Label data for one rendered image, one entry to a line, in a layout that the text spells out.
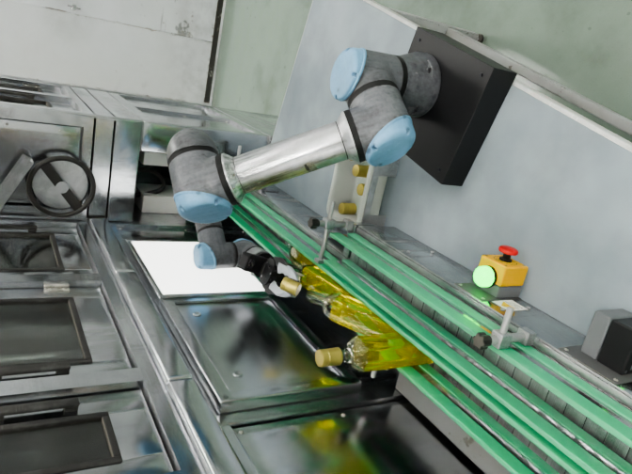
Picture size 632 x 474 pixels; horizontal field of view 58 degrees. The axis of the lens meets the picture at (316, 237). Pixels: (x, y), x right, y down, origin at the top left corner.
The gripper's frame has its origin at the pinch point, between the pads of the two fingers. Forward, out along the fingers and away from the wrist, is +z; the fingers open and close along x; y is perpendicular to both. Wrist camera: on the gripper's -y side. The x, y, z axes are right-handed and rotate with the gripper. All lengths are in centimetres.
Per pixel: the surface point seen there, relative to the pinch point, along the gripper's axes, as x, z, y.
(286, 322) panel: 10.6, -5.8, 7.4
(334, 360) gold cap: 5.5, 34.1, -6.7
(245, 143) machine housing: -33, -86, 14
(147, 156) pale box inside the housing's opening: -14, -98, -15
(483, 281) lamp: -19.4, 41.3, 15.7
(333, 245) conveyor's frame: -12.3, -11.6, 16.5
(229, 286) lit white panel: 10.2, -28.0, -0.6
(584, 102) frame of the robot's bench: -79, 9, 67
